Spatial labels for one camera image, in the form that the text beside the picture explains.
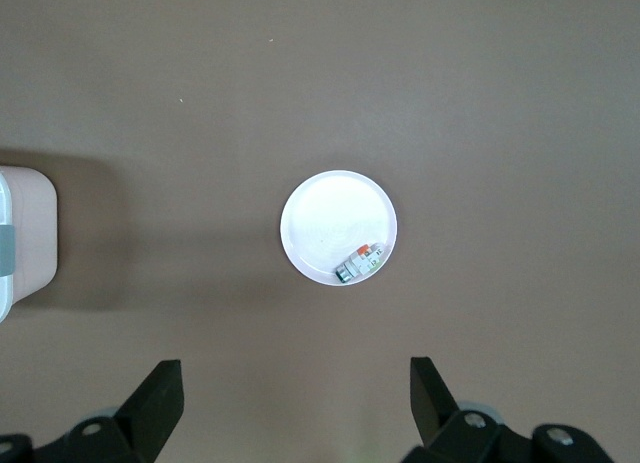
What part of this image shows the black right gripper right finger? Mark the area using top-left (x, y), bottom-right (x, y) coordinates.
top-left (402, 355), bottom-right (614, 463)

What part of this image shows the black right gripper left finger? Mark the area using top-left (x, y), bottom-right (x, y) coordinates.
top-left (0, 359), bottom-right (185, 463)

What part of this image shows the white lidded storage box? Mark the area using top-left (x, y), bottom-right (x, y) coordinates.
top-left (0, 165), bottom-right (59, 325)

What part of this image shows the pink round plate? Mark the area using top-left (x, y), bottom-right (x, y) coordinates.
top-left (279, 169), bottom-right (400, 286)

